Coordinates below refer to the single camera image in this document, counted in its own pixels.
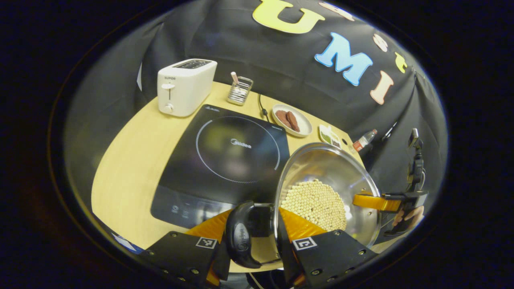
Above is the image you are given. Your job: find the black power cable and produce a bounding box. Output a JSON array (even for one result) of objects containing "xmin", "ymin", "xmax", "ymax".
[{"xmin": 257, "ymin": 94, "xmax": 270, "ymax": 122}]

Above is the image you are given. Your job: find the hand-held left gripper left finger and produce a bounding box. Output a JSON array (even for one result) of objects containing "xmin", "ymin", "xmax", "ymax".
[{"xmin": 140, "ymin": 208, "xmax": 234, "ymax": 288}]

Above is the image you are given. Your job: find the clear glass holder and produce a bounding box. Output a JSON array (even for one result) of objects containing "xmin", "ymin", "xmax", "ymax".
[{"xmin": 227, "ymin": 76, "xmax": 254, "ymax": 106}]

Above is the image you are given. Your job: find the white divided bean dish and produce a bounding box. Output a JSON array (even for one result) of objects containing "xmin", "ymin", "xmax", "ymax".
[{"xmin": 318, "ymin": 124, "xmax": 343, "ymax": 149}]

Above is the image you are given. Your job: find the white toaster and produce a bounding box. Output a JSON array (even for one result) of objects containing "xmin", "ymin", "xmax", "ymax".
[{"xmin": 157, "ymin": 59, "xmax": 218, "ymax": 118}]

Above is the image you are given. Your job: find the white round plate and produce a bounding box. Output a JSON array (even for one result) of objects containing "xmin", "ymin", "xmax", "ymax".
[{"xmin": 271, "ymin": 104, "xmax": 313, "ymax": 138}]

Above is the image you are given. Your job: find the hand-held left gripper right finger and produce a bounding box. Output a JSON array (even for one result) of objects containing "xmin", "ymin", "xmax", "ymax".
[{"xmin": 276, "ymin": 207, "xmax": 379, "ymax": 288}]

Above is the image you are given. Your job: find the stainless steel pot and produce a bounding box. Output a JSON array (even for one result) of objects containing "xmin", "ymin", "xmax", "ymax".
[{"xmin": 226, "ymin": 142, "xmax": 383, "ymax": 269}]

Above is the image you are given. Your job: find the black induction cooktop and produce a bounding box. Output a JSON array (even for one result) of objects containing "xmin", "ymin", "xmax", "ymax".
[{"xmin": 151, "ymin": 104, "xmax": 290, "ymax": 229}]

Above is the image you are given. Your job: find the blue white sheet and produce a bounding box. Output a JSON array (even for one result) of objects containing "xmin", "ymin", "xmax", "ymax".
[{"xmin": 112, "ymin": 233, "xmax": 143, "ymax": 256}]

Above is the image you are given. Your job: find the clear plastic water bottle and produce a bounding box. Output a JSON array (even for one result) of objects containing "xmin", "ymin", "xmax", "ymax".
[{"xmin": 353, "ymin": 129, "xmax": 378, "ymax": 152}]

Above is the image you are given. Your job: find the pile of yellow soybeans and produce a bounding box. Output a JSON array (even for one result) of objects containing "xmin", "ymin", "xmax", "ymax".
[{"xmin": 280, "ymin": 179, "xmax": 347, "ymax": 232}]

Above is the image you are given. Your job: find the brown meat piece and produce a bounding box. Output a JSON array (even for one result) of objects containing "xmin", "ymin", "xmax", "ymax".
[
  {"xmin": 275, "ymin": 110, "xmax": 292, "ymax": 129},
  {"xmin": 286, "ymin": 111, "xmax": 300, "ymax": 133}
]

